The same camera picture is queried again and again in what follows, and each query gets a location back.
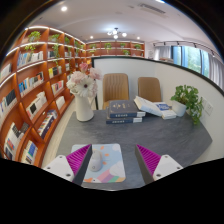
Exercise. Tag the orange bookshelf unit with books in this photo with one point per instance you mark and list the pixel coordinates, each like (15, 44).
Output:
(30, 100)

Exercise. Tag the thick dark blue book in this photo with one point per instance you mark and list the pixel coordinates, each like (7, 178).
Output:
(123, 108)
(121, 120)

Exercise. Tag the pink and white flower bouquet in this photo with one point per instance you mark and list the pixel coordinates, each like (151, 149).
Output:
(85, 83)

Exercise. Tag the white leaning book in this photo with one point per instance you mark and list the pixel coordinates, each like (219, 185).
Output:
(146, 106)

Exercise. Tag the tan upholstered chair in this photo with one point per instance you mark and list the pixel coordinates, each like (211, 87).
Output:
(150, 88)
(115, 88)

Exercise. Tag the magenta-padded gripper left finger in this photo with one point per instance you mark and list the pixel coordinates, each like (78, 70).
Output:
(58, 165)

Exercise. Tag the orange wall shelf with plants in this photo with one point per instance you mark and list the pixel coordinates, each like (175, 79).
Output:
(115, 49)

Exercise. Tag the white wall socket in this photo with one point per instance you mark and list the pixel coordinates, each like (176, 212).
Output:
(208, 108)

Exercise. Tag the white book with blue cover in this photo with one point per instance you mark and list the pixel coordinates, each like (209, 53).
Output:
(167, 112)

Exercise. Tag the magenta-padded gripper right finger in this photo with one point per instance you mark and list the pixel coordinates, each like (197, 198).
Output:
(166, 165)

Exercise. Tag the pastel cloud print mouse pad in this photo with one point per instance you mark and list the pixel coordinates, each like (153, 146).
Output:
(111, 163)

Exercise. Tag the ceiling lights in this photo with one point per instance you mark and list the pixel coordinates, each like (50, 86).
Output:
(115, 33)

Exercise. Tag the dark framed window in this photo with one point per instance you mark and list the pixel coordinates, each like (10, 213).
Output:
(193, 60)

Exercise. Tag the green plant in white pot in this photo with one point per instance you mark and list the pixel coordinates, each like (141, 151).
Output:
(186, 100)

